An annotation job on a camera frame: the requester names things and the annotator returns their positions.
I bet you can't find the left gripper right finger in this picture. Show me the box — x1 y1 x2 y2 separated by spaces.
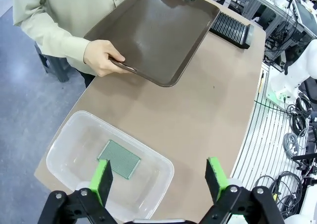
199 156 285 224

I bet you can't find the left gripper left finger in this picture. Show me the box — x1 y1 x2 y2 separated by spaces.
37 159 117 224

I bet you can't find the squarish green PCB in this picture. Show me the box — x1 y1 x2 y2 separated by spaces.
96 139 142 179

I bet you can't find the dark brown plastic tray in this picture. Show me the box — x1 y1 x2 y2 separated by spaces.
83 0 221 88

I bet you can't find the person's right forearm beige sleeve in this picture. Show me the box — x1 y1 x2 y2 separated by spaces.
12 9 91 70

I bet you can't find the person's right hand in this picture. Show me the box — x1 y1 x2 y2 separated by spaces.
83 39 136 77

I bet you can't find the translucent plastic box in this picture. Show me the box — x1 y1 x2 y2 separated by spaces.
46 110 174 220

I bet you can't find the yellow black pen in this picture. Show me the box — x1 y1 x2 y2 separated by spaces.
257 69 264 96

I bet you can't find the dark grey stool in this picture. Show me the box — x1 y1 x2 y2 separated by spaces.
34 42 71 83

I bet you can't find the black slotted PCB rack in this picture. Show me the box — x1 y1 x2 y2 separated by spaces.
209 10 256 49

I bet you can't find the person's torso beige shirt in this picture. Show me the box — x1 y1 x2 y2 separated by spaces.
11 0 144 88

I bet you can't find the white slotted base plate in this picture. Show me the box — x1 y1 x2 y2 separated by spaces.
231 62 317 224

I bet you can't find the black coiled cable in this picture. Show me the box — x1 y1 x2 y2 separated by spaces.
254 173 306 213
286 97 313 136

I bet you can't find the grey coiled cable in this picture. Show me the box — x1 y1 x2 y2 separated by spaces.
283 131 308 158

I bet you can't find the thin black cable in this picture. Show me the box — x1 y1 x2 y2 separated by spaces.
255 99 296 113

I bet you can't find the aluminium profile frame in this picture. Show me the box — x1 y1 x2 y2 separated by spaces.
247 0 317 62

